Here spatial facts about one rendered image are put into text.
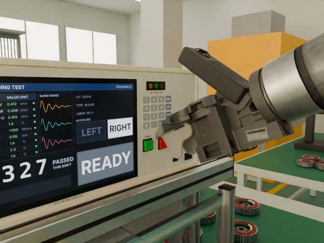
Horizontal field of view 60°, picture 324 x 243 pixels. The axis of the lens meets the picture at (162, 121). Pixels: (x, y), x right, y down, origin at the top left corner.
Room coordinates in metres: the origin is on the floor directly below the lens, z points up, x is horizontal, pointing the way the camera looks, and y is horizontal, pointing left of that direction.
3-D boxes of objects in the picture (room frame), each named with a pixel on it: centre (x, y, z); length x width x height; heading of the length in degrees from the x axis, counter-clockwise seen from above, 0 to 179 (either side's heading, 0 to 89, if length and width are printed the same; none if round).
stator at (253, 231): (0.95, -0.29, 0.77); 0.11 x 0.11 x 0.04
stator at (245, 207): (1.16, -0.36, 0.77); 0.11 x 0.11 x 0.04
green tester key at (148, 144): (0.49, 0.03, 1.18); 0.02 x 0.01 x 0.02; 136
